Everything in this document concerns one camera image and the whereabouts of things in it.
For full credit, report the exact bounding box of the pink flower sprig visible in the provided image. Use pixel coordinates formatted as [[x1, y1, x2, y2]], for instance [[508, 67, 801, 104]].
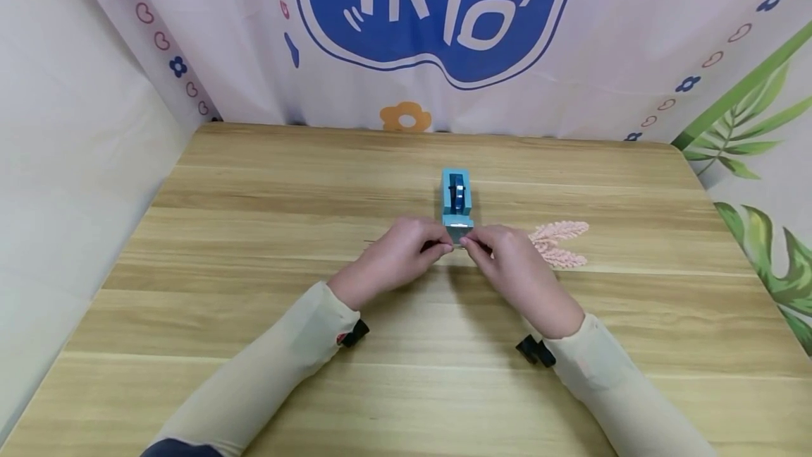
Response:
[[363, 221, 590, 269]]

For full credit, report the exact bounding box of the light blue tape dispenser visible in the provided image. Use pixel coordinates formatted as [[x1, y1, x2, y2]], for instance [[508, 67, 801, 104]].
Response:
[[441, 168, 475, 245]]

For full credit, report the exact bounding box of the black wrist band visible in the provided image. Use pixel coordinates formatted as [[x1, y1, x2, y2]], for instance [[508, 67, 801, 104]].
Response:
[[515, 334, 557, 368], [337, 319, 370, 349]]

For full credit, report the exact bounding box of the person's left hand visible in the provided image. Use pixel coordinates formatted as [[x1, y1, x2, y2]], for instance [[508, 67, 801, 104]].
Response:
[[327, 217, 455, 312]]

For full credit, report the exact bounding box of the person's right hand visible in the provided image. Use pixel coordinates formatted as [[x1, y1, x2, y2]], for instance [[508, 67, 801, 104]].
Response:
[[460, 224, 586, 340]]

